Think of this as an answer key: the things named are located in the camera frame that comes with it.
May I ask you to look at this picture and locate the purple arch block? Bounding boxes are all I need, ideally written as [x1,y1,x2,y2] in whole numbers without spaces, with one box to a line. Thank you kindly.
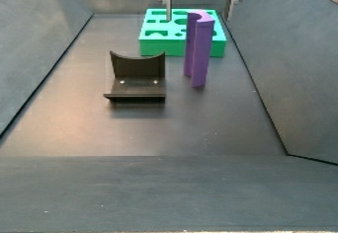
[184,10,216,88]

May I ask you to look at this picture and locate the green shape sorter board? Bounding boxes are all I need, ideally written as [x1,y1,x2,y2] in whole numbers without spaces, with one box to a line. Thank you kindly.
[139,9,228,57]

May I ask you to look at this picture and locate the black curved holder stand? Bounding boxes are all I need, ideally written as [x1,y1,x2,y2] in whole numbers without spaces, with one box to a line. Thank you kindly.
[103,51,168,101]

